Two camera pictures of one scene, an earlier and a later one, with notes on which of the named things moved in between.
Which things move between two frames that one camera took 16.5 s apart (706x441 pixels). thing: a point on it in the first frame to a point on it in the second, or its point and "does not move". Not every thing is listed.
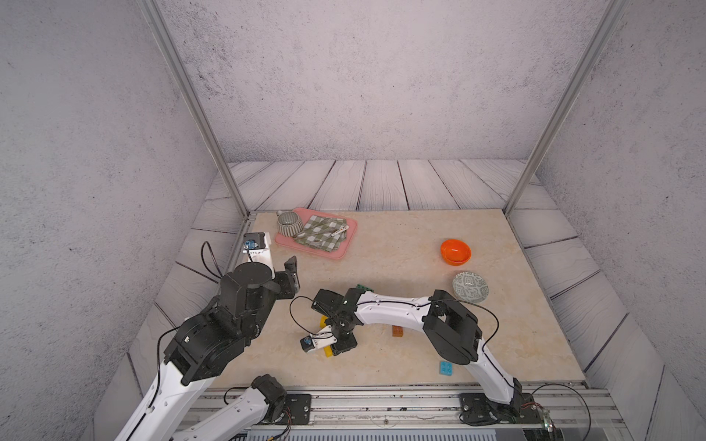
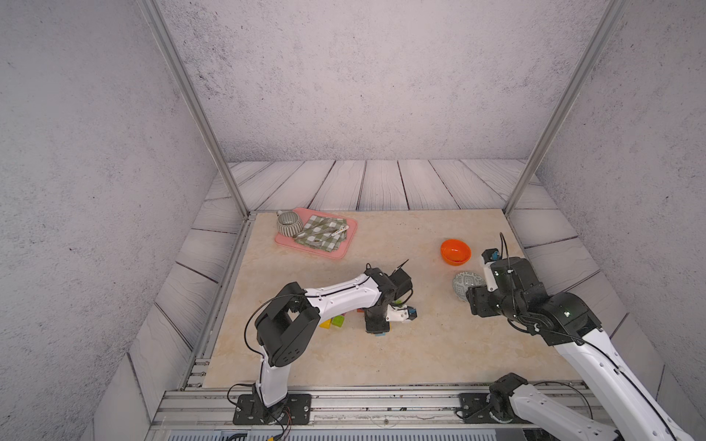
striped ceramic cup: (289, 223) does not move
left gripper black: (288, 278) to (378, 328)
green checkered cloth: (324, 233) does not move
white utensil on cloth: (342, 229) does not move
